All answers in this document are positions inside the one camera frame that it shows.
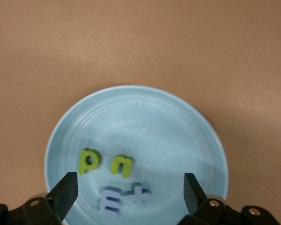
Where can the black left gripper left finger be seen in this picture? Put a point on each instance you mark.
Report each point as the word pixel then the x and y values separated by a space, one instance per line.
pixel 61 199

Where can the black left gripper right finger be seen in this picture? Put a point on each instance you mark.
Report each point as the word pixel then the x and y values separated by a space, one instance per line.
pixel 196 201

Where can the green foam letter p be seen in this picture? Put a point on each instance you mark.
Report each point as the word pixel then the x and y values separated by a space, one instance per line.
pixel 82 164

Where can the blue foam letter m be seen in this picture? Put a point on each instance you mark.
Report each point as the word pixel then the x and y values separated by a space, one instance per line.
pixel 112 190

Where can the blue foam letter x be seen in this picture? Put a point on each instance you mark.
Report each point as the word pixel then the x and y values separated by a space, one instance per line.
pixel 139 197

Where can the green foam letter n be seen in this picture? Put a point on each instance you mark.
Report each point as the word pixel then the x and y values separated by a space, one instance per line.
pixel 121 160

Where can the blue plate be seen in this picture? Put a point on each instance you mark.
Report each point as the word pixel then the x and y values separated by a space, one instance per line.
pixel 142 131

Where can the brown table mat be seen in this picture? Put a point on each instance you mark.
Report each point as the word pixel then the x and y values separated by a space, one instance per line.
pixel 140 47

